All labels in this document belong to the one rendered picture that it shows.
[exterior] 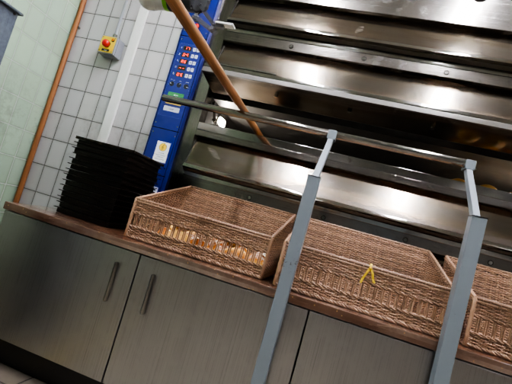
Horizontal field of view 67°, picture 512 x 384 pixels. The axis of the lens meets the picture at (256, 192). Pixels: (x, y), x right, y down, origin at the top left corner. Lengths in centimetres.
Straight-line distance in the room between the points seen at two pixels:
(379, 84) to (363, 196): 54
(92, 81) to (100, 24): 33
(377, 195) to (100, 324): 124
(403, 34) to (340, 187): 78
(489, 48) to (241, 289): 153
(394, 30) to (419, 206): 84
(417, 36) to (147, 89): 136
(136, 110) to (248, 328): 134
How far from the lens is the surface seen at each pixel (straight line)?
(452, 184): 188
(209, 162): 193
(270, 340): 124
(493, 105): 202
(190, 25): 104
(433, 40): 208
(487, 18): 218
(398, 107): 176
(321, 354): 129
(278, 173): 185
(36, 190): 242
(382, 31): 208
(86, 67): 245
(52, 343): 163
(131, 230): 152
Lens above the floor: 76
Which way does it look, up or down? 5 degrees up
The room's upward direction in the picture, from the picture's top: 16 degrees clockwise
